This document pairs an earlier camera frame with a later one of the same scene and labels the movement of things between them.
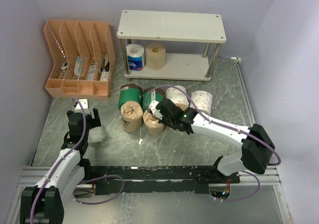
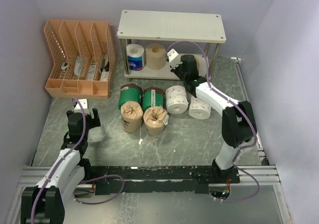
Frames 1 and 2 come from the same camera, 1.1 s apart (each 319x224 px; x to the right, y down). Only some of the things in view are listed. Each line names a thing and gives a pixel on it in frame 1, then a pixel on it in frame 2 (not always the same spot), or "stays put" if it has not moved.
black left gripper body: x=88 y=119 stays put
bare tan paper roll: x=155 y=55 stays put
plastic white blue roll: x=135 y=55 stays put
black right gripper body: x=168 y=122 to x=177 y=71
